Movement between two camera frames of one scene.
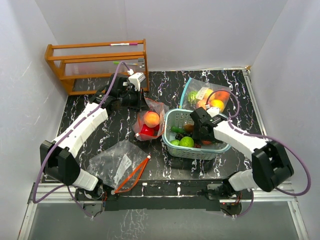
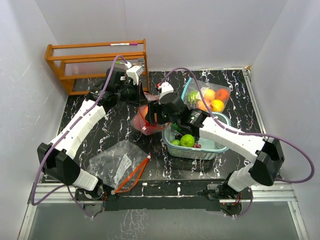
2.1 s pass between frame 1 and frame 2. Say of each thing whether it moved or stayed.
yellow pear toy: stayed
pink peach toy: stayed
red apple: moved
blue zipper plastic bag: stayed
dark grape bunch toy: moved
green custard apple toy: stayed
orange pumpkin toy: stayed
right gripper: moved
